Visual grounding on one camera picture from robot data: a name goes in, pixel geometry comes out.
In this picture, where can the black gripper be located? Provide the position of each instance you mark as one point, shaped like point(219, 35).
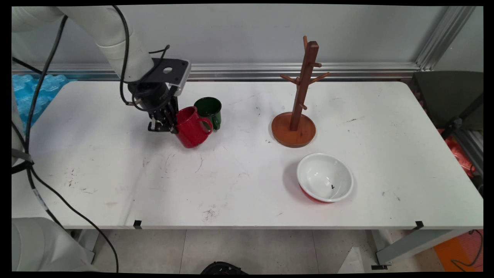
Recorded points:
point(154, 96)

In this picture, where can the black round floor object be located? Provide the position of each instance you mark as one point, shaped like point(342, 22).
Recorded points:
point(222, 268)

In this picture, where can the dark green enamel mug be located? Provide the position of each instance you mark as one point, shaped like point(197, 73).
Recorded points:
point(210, 106)

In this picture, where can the long aluminium frame rail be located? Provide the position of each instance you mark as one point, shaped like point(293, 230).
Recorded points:
point(270, 71)

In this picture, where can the red enamel mug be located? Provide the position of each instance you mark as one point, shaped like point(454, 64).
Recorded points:
point(191, 133)

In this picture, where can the grey table leg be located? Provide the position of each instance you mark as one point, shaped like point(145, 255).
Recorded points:
point(87, 243)
point(417, 243)

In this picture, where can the red bowl white inside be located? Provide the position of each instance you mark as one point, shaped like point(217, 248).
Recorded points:
point(324, 175)

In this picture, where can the orange floor mat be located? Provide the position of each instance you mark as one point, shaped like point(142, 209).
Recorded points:
point(459, 251)

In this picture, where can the brown wooden mug tree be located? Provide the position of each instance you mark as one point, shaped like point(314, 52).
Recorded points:
point(307, 73)

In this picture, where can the blue bubble wrap sheet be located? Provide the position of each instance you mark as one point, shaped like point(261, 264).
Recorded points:
point(23, 92)

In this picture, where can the short aluminium frame bar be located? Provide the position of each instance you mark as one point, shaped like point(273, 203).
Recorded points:
point(472, 148)

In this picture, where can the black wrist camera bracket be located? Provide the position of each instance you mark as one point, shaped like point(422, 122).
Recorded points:
point(173, 71)

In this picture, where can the black tape mark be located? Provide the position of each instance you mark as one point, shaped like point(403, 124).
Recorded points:
point(137, 224)

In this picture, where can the slanted aluminium frame post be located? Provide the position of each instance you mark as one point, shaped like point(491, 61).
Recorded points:
point(444, 38)

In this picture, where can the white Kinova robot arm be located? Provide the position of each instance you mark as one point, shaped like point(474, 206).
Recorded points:
point(115, 38)

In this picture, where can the orange red bag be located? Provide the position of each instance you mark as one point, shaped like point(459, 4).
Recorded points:
point(459, 154)

